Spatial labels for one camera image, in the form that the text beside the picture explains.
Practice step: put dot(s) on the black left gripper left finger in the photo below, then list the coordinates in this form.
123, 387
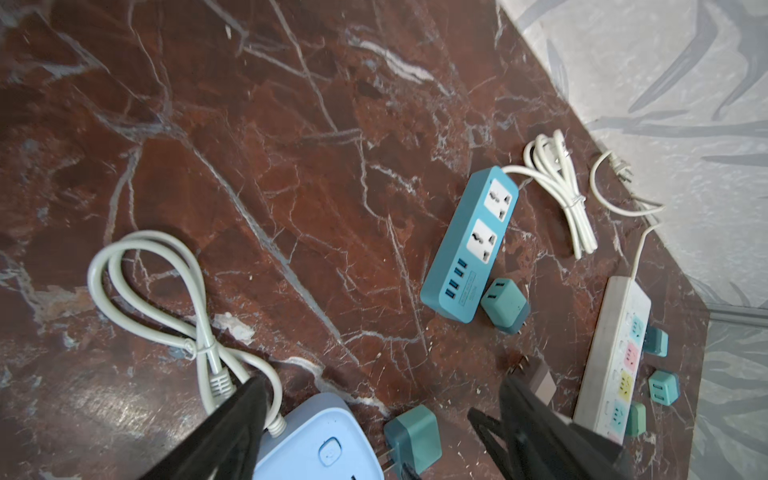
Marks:
226, 445

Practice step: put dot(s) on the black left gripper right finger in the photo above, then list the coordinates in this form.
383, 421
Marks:
530, 441

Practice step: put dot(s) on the light blue square socket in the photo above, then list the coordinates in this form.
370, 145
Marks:
323, 440

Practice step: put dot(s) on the teal charger plug front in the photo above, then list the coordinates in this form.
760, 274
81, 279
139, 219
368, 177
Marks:
413, 443

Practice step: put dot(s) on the teal charger plug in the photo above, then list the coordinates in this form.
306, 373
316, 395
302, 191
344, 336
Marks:
664, 387
506, 306
656, 342
413, 443

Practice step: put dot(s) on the pink charger plug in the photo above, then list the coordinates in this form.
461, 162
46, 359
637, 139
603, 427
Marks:
535, 373

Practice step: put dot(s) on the green charger plug by strip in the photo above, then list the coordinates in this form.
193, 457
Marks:
637, 420

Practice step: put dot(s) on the long white power strip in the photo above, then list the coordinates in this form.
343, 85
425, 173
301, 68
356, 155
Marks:
607, 388

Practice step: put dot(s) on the teal power strip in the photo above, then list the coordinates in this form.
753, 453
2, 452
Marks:
456, 279

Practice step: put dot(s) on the coiled white cable teal strip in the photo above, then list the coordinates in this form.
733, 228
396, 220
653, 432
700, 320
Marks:
547, 161

